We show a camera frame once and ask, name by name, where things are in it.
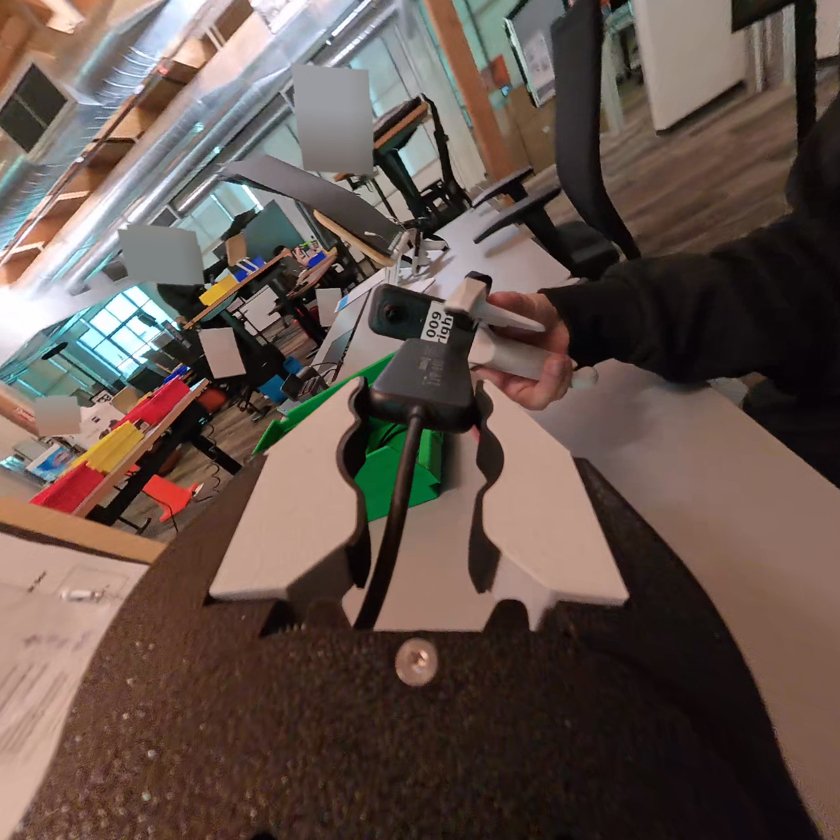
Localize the dark partition screen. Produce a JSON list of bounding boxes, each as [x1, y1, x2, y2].
[[239, 200, 306, 263]]

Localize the smooth black hub cable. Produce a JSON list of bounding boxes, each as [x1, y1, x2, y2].
[[353, 406, 427, 631]]

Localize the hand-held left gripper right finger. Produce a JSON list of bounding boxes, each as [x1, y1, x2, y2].
[[467, 379, 631, 632]]

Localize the person's right forearm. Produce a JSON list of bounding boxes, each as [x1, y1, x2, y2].
[[539, 213, 840, 401]]

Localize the grey usb hub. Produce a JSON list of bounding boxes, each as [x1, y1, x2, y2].
[[367, 340, 476, 434]]

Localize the black office chair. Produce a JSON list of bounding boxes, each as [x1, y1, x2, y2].
[[471, 0, 644, 283]]

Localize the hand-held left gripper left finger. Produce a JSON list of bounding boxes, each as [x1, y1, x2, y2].
[[207, 376, 371, 624]]

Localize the instruction sheet display stand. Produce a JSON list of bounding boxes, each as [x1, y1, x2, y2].
[[0, 495, 168, 840]]

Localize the silver ventilation duct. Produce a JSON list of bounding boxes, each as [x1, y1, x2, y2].
[[66, 0, 408, 290]]

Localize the red storage bin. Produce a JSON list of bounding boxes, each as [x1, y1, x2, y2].
[[29, 459, 107, 511], [123, 377, 193, 431]]

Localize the blue bag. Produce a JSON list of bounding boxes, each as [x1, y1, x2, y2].
[[259, 360, 303, 403]]

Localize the green storage bin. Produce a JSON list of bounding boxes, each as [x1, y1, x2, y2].
[[252, 354, 447, 522]]

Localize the person's right hand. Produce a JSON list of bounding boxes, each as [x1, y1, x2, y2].
[[472, 290, 578, 412]]

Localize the dark desk devices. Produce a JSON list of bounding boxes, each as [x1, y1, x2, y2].
[[281, 364, 332, 403]]

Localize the wooden post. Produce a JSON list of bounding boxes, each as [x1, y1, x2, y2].
[[423, 0, 519, 185]]

